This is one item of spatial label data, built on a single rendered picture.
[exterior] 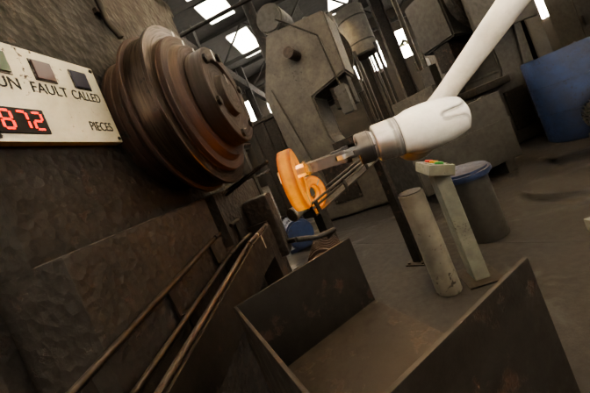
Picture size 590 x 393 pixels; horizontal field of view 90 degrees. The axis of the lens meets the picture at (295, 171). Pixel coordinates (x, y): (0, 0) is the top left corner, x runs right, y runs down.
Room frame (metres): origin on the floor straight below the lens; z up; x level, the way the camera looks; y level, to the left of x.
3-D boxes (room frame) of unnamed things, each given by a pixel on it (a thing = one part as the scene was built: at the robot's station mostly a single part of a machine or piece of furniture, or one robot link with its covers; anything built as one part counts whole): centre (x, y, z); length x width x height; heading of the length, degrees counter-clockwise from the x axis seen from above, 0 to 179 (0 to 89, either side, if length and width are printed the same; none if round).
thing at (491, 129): (3.08, -1.47, 0.39); 1.03 x 0.83 x 0.77; 95
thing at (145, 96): (0.88, 0.20, 1.11); 0.47 x 0.06 x 0.47; 170
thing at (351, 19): (9.20, -3.37, 2.25); 0.92 x 0.92 x 4.50
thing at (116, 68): (0.89, 0.28, 1.11); 0.47 x 0.10 x 0.47; 170
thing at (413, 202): (1.41, -0.47, 0.26); 0.12 x 0.12 x 0.52
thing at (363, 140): (0.70, -0.15, 0.83); 0.09 x 0.08 x 0.07; 80
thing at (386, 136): (0.69, -0.22, 0.83); 0.09 x 0.06 x 0.09; 170
